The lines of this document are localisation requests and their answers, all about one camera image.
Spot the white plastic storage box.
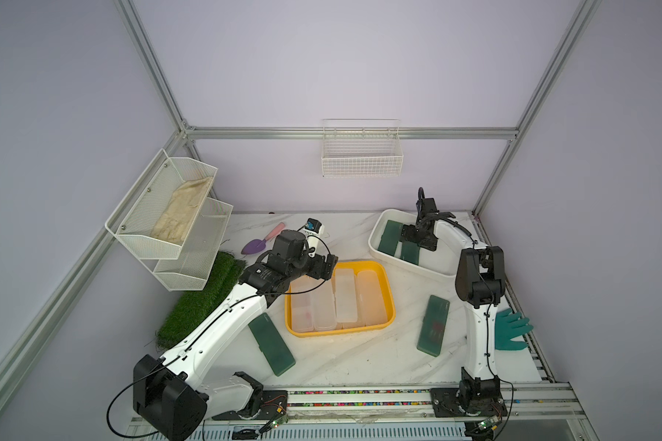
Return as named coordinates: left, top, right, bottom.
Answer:
left=367, top=209, right=476, bottom=281

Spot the clear pencil case pink pen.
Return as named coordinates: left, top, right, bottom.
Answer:
left=290, top=276, right=316, bottom=334

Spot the green pencil case back angled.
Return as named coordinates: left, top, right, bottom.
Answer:
left=400, top=242, right=420, bottom=266

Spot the green pencil case back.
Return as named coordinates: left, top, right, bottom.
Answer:
left=377, top=220, right=404, bottom=257

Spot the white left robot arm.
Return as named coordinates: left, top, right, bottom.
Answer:
left=129, top=219, right=338, bottom=440

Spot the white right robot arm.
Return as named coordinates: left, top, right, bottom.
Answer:
left=400, top=189, right=508, bottom=420

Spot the purple pink garden trowel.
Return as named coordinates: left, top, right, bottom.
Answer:
left=241, top=222, right=286, bottom=255

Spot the green artificial grass mat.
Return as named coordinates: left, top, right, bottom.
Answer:
left=156, top=252, right=246, bottom=351

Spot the beige cloth in shelf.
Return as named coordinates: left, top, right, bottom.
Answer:
left=151, top=176, right=213, bottom=245

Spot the white mesh two-tier shelf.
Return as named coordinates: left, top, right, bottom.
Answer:
left=105, top=150, right=233, bottom=291

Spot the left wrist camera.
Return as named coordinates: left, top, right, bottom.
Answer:
left=301, top=218, right=324, bottom=257

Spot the white wire wall basket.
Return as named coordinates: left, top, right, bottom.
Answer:
left=321, top=119, right=404, bottom=178

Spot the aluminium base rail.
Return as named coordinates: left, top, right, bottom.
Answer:
left=196, top=382, right=597, bottom=440

